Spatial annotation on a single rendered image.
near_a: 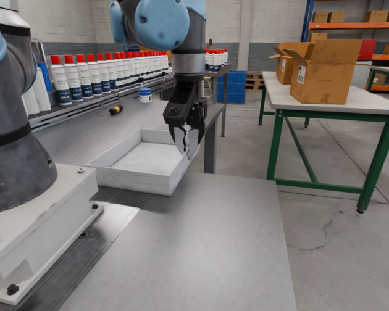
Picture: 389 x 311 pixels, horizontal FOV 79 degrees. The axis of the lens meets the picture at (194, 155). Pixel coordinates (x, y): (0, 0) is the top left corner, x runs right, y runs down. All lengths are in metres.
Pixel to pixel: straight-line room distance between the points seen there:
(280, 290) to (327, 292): 1.16
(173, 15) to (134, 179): 0.33
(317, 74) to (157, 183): 1.39
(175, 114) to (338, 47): 1.36
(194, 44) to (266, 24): 7.45
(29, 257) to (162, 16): 0.36
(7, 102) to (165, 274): 0.31
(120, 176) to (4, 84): 0.27
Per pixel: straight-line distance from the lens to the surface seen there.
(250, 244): 0.42
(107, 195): 0.55
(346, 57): 1.76
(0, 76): 0.40
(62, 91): 1.20
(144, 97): 1.39
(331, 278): 1.60
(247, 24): 7.92
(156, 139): 0.78
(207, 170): 1.41
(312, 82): 1.72
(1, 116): 0.40
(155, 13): 0.37
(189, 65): 0.54
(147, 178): 0.52
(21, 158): 0.42
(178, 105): 0.51
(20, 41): 0.52
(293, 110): 1.72
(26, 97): 1.10
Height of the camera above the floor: 1.12
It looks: 25 degrees down
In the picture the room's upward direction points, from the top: straight up
